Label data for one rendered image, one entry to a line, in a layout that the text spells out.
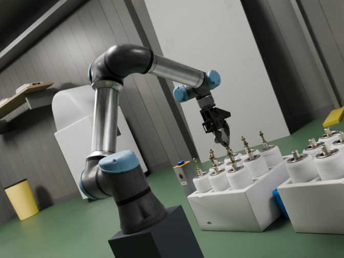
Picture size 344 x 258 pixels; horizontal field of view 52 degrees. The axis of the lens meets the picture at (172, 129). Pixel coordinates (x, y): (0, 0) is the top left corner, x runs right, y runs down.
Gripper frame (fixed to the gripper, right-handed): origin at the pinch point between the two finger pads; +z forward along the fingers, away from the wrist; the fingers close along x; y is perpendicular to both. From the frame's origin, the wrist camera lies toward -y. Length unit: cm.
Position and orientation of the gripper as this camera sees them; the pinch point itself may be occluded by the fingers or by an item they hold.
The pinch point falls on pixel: (227, 144)
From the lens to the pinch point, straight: 170.6
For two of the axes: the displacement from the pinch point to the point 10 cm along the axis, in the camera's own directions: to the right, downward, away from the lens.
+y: -6.0, 2.9, -7.5
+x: 7.0, -2.8, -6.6
